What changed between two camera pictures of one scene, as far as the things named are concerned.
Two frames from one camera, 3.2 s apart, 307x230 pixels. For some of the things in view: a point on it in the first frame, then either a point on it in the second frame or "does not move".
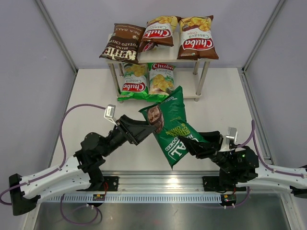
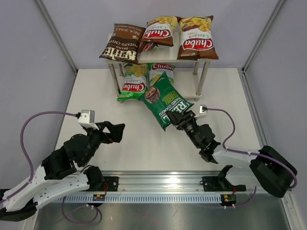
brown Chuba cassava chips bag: (196, 42) does not move
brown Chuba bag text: (159, 31) does not move
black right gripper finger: (211, 135) -> (174, 118)
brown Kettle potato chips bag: (124, 44) does not move
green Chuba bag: (160, 81) does not move
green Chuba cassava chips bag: (135, 82) does not move
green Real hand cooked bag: (168, 117) -> (161, 96)
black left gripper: (136, 131) -> (116, 132)
